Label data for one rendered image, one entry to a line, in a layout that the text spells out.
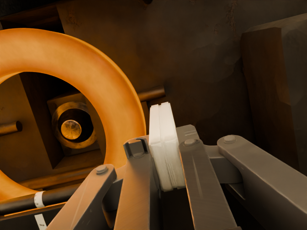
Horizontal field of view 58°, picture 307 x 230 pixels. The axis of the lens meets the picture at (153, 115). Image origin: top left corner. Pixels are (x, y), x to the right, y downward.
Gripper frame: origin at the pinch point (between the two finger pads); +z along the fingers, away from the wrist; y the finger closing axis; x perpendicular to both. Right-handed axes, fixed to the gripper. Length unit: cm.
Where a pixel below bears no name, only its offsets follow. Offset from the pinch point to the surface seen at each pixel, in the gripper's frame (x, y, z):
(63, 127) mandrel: -1.4, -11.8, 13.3
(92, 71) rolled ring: 4.8, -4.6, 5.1
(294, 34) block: 4.2, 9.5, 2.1
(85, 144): -4.6, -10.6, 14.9
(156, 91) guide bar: 0.7, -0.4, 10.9
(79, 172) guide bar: -4.9, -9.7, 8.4
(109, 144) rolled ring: -1.2, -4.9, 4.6
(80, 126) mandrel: -1.7, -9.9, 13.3
